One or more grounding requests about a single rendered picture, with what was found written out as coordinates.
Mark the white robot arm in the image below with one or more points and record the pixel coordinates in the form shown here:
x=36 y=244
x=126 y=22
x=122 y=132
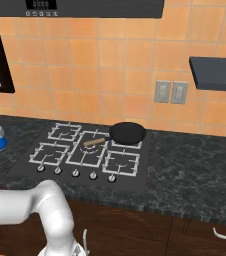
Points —
x=48 y=210

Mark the black gas hob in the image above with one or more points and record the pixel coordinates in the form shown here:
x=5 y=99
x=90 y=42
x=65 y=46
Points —
x=85 y=156

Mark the silver hob knob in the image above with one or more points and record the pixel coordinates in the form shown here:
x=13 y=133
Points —
x=41 y=168
x=75 y=173
x=112 y=178
x=57 y=170
x=93 y=175

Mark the dark wood cupboard door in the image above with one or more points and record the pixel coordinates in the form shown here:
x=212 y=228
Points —
x=15 y=240
x=125 y=230
x=201 y=240

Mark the dark grey range hood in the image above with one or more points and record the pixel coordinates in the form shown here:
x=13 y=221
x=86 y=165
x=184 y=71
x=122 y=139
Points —
x=118 y=8

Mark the grey wall socket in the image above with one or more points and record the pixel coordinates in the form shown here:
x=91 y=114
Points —
x=179 y=92
x=162 y=91

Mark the dark grey wall shelf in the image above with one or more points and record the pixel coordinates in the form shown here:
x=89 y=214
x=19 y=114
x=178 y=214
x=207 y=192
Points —
x=216 y=73

